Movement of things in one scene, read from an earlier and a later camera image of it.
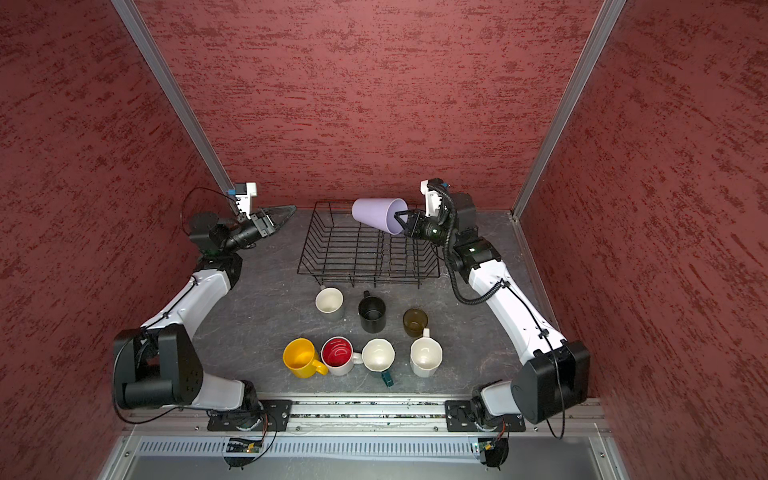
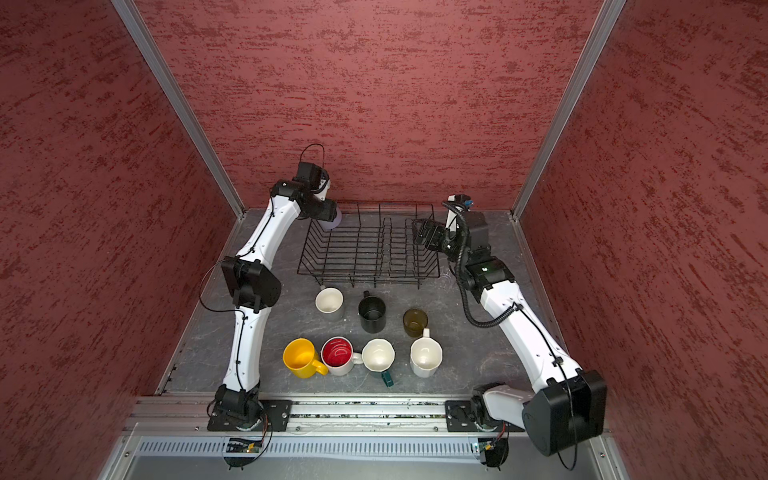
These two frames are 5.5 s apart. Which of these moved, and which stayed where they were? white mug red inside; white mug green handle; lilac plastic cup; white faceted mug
Moved: lilac plastic cup
Stayed: white faceted mug; white mug red inside; white mug green handle
